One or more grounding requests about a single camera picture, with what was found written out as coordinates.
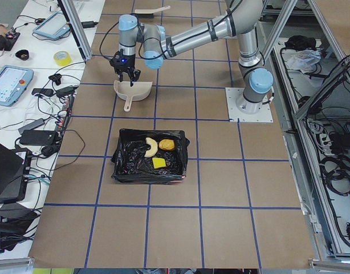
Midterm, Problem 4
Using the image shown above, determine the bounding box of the blue teach pendant near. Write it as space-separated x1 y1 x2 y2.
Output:
0 65 34 107

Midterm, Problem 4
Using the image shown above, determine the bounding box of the aluminium frame post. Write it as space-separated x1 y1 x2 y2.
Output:
58 0 92 62

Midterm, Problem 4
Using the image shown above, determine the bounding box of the black power brick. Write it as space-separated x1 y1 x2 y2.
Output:
19 130 58 146

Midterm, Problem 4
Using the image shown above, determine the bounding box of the pink bin with black bag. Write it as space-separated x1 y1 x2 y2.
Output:
112 128 190 184

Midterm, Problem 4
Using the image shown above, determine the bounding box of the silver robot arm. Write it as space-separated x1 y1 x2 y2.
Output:
109 1 274 114

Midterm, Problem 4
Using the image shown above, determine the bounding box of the yellow tape roll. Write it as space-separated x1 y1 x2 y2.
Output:
53 51 72 67

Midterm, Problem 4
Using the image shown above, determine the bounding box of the yellow-brown bread roll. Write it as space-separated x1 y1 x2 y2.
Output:
158 139 176 151

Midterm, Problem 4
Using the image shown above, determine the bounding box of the yellow-green sponge wedge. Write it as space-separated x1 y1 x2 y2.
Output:
152 157 166 169

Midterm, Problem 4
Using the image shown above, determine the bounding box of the blue teach pendant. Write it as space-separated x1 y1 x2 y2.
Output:
32 11 70 41
0 65 34 107

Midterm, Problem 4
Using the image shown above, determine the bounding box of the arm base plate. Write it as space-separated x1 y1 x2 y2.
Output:
225 87 273 123

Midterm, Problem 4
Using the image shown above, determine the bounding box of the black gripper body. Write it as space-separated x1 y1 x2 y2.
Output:
109 49 136 76

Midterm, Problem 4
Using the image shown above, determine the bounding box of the beige hand brush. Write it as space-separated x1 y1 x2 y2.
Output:
134 5 171 15

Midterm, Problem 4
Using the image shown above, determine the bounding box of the power strip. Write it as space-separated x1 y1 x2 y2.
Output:
55 94 75 132

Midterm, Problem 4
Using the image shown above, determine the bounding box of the beige plastic dustpan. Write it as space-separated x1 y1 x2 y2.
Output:
113 80 153 112

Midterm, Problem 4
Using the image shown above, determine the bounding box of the blue teach pendant far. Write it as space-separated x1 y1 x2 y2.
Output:
32 11 70 41

